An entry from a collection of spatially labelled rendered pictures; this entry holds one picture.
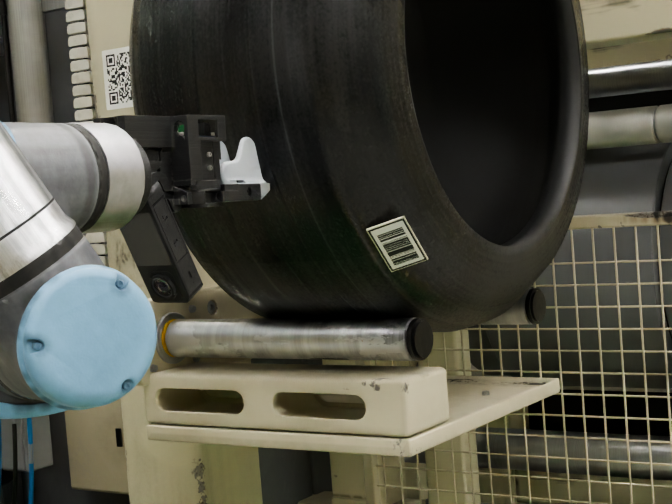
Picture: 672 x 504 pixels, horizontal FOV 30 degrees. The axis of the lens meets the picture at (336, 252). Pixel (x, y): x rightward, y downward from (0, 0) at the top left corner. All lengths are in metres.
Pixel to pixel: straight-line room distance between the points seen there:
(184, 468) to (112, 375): 0.80
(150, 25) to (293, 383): 0.40
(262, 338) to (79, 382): 0.61
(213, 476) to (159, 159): 0.62
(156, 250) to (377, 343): 0.31
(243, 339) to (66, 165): 0.49
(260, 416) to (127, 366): 0.58
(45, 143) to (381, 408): 0.49
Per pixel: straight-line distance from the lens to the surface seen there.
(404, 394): 1.27
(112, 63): 1.62
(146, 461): 1.65
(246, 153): 1.17
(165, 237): 1.08
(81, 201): 0.99
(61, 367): 0.80
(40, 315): 0.79
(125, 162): 1.02
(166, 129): 1.10
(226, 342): 1.42
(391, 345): 1.29
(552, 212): 1.49
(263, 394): 1.37
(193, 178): 1.09
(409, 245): 1.22
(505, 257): 1.37
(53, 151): 0.97
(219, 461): 1.62
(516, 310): 1.53
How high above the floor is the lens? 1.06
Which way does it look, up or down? 3 degrees down
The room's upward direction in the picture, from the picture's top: 4 degrees counter-clockwise
